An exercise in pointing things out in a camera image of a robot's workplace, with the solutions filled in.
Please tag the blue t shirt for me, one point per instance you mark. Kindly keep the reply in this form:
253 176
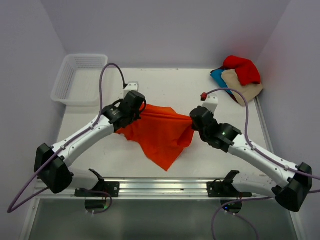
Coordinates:
217 77

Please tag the dark maroon t shirt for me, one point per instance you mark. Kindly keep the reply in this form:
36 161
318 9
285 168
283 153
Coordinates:
233 97

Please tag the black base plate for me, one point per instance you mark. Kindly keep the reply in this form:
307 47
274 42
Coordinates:
110 187
222 189

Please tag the beige t shirt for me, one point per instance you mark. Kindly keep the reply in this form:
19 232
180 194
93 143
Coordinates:
249 91

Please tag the white plastic basket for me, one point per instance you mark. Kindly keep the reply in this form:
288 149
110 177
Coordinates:
77 83

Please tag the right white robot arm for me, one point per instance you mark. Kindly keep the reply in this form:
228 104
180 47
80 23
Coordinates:
286 182

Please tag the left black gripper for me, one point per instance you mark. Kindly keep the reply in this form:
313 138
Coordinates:
137 110

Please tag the aluminium rail frame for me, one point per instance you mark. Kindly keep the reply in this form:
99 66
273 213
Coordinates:
150 204

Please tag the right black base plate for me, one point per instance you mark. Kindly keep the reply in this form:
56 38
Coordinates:
222 189

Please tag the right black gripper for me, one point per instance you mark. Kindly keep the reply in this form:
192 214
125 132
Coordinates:
196 122

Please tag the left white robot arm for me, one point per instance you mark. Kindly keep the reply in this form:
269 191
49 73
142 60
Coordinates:
53 164

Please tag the red t shirt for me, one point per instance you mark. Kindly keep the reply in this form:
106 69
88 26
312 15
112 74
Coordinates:
245 69

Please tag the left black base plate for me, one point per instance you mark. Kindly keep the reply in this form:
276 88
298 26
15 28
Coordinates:
110 187

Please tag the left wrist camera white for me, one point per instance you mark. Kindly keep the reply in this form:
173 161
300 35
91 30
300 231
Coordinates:
131 86

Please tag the orange t shirt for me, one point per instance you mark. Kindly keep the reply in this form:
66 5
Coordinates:
162 133

